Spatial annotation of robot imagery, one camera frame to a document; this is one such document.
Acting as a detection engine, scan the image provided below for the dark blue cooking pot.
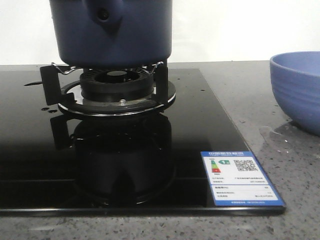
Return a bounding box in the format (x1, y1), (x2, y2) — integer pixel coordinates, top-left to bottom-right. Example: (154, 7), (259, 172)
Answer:
(49, 0), (173, 69)

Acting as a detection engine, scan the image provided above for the light blue ribbed bowl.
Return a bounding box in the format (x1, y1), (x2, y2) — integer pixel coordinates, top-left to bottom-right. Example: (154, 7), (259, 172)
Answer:
(269, 51), (320, 136)

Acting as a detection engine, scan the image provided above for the black metal pot support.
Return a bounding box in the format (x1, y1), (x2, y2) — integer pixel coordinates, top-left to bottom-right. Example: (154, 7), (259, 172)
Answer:
(40, 61), (176, 117)

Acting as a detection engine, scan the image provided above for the black round gas burner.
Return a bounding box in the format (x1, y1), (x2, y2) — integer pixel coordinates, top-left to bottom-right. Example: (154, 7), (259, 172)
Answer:
(79, 69), (154, 103)

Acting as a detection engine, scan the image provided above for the black glass gas stove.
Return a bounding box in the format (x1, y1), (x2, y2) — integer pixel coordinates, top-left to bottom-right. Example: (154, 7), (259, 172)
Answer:
(0, 69), (286, 216)

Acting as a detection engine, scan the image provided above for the blue white energy label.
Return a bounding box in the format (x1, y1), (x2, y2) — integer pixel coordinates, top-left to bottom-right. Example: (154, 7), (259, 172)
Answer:
(201, 151), (285, 207)

